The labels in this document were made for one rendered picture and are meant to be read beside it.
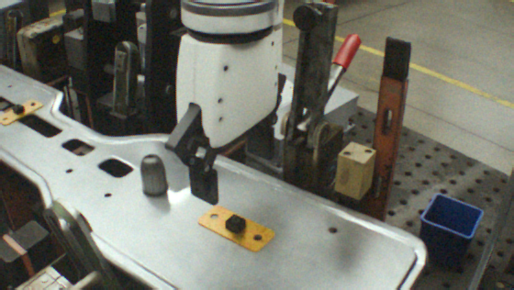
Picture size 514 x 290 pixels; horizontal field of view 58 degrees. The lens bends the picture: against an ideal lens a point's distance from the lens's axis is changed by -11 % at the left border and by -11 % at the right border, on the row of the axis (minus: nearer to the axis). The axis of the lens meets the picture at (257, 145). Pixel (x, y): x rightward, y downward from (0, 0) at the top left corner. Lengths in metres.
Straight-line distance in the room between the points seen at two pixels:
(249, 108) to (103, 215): 0.24
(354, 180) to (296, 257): 0.11
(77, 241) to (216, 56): 0.20
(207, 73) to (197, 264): 0.21
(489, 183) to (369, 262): 0.75
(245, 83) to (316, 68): 0.17
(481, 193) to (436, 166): 0.14
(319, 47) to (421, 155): 0.75
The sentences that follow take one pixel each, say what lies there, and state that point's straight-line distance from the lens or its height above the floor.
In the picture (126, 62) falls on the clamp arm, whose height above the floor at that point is 1.07.
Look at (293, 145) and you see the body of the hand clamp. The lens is 0.65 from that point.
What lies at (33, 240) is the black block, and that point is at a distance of 0.62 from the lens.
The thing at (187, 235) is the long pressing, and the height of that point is 1.00.
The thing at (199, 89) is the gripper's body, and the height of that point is 1.19.
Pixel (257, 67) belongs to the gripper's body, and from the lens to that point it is 0.46.
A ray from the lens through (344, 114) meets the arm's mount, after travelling 1.30.
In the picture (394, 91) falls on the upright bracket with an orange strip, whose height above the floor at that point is 1.14.
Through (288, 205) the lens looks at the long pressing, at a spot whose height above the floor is 1.00.
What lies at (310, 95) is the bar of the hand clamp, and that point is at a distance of 0.61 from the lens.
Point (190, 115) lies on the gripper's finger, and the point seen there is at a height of 1.17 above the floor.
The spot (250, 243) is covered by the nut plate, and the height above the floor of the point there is 1.00.
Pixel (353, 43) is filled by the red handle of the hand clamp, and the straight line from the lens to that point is 0.68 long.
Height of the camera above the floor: 1.38
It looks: 32 degrees down
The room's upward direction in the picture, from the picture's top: straight up
